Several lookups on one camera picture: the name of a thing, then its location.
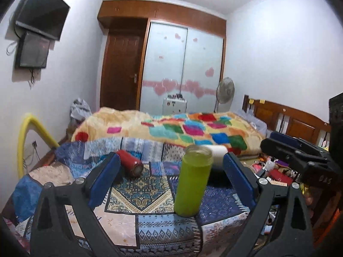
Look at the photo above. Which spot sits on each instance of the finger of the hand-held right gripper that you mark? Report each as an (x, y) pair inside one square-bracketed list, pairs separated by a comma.
[(300, 163), (280, 135)]

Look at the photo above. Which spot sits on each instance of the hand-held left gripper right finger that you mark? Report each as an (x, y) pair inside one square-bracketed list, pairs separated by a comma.
[(239, 178)]

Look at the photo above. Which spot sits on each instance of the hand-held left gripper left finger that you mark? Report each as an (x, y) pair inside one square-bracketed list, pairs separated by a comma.
[(103, 178)]

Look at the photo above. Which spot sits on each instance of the white cup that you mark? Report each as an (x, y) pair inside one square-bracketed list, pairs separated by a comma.
[(217, 155)]

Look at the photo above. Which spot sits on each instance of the green glass bottle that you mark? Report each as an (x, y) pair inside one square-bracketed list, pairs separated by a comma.
[(191, 182)]

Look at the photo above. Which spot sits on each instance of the wooden bed headboard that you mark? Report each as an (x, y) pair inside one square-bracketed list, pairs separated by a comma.
[(294, 121)]

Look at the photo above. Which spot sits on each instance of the white pillow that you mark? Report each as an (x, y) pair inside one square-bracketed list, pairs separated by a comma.
[(254, 123)]

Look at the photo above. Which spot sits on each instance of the small white bottle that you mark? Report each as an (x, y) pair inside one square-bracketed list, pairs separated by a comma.
[(270, 163)]

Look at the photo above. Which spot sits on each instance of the blue patchwork bed sheet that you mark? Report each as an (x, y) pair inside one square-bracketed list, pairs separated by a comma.
[(150, 198)]

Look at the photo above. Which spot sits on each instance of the white standing fan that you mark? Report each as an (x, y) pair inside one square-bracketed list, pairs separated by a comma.
[(225, 89)]

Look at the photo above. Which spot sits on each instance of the grey cloth pile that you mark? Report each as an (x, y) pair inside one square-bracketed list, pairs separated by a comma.
[(79, 109)]

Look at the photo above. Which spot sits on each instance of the colourful checked blanket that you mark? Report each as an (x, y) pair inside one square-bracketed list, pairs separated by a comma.
[(166, 128)]

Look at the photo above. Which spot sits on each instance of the yellow hoop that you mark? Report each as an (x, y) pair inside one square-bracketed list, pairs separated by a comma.
[(22, 136)]

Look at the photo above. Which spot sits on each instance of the brown wooden door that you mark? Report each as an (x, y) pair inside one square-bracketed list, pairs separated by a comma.
[(120, 69)]

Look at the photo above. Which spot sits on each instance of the wooden wardrobe with sliding doors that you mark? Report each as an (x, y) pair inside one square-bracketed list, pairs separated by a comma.
[(182, 53)]

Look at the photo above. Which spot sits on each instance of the wall socket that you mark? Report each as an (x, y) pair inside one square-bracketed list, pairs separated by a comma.
[(34, 143)]

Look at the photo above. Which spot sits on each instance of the small black wall monitor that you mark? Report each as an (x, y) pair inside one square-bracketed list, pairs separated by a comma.
[(33, 49)]

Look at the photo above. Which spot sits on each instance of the large black wall television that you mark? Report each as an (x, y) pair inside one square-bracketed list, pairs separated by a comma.
[(44, 8)]

